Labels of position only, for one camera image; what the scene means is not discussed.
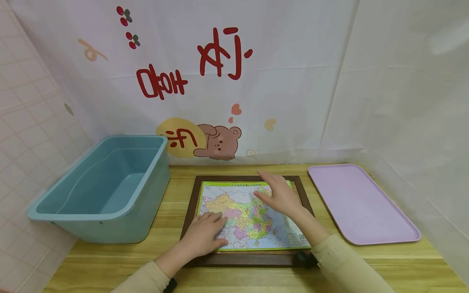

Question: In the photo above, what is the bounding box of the person's right hand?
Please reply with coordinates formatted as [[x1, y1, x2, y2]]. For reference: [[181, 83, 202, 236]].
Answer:
[[253, 170, 305, 221]]

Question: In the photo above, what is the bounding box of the person's left hand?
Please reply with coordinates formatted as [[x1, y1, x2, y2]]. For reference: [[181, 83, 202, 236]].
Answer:
[[179, 211, 230, 259]]

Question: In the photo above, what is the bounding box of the person's right forearm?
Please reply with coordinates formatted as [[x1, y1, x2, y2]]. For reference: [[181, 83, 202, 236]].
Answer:
[[288, 207, 396, 293]]

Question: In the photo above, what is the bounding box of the person's left forearm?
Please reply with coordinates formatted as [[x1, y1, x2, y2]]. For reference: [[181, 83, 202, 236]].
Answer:
[[110, 241, 195, 293]]

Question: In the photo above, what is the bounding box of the dark brown framed board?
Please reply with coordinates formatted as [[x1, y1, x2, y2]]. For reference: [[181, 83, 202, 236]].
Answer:
[[179, 175, 316, 268]]

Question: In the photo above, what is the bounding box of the colourful map puzzle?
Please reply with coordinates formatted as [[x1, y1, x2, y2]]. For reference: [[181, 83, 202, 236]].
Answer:
[[197, 180, 312, 251]]

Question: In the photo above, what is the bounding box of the pink plastic tray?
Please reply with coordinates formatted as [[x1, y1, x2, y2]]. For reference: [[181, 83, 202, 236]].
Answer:
[[307, 164, 422, 246]]

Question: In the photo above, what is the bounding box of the blue plastic tub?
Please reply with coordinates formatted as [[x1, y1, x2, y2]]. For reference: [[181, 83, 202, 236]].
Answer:
[[27, 134, 171, 245]]

